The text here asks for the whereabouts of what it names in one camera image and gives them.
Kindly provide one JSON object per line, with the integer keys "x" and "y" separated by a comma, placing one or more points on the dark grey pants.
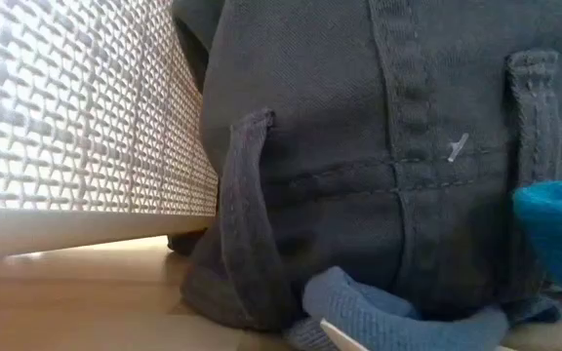
{"x": 334, "y": 97}

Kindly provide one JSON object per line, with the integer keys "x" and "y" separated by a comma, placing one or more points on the bright blue fuzzy cloth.
{"x": 559, "y": 229}

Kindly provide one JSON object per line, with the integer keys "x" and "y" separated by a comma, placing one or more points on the grey ribbed sock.
{"x": 305, "y": 337}

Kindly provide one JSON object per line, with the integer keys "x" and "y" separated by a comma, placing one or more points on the blue-grey knit cloth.
{"x": 383, "y": 312}

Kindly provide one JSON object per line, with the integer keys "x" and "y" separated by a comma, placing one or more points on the white paper tag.
{"x": 340, "y": 339}

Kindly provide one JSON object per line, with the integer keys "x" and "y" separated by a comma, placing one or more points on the white weave-pattern laundry basket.
{"x": 66, "y": 122}

